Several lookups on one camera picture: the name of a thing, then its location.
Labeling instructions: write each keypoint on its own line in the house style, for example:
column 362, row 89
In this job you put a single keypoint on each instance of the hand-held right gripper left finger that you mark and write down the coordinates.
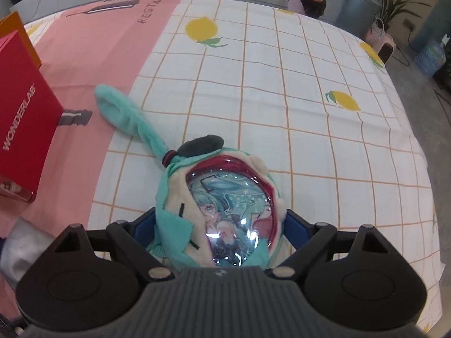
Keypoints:
column 142, row 230

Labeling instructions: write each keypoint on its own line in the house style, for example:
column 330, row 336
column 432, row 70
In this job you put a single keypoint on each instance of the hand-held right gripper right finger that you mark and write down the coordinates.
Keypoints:
column 297, row 230

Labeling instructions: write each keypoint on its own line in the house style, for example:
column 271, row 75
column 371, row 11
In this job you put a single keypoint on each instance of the teal plush bag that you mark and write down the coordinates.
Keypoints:
column 165, row 225

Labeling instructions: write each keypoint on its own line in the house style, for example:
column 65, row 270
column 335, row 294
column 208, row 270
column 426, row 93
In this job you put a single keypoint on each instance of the orange cardboard box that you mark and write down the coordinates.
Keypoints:
column 21, row 35

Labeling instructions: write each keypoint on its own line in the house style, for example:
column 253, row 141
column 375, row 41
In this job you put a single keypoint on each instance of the grey cloth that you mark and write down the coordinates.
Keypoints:
column 24, row 250

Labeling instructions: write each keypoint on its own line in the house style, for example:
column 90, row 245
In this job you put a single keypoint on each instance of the red box with clear front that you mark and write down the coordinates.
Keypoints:
column 24, row 112

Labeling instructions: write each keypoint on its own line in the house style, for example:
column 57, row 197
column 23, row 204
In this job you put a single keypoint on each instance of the pink heater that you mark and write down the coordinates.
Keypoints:
column 387, row 49

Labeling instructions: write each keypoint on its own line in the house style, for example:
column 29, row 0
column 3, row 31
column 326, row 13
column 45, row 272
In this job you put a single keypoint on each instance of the large water bottle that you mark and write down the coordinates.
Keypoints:
column 431, row 56

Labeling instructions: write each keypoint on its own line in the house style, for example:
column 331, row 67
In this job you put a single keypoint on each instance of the pink bin with black bag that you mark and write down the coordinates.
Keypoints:
column 306, row 5

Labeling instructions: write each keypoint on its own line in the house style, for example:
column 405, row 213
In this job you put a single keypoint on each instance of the grey trash bin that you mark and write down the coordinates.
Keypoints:
column 357, row 10

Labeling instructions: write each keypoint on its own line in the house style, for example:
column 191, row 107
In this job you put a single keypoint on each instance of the long-leaf floor plant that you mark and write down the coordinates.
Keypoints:
column 398, row 3

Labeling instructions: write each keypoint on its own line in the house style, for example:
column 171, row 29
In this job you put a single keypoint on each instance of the wall socket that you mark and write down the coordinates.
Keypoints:
column 408, row 24

